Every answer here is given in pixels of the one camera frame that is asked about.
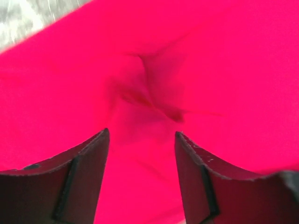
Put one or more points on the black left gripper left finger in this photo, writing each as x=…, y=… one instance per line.
x=63, y=189

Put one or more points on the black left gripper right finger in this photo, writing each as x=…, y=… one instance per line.
x=214, y=191

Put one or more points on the red t-shirt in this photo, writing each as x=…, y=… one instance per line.
x=223, y=72

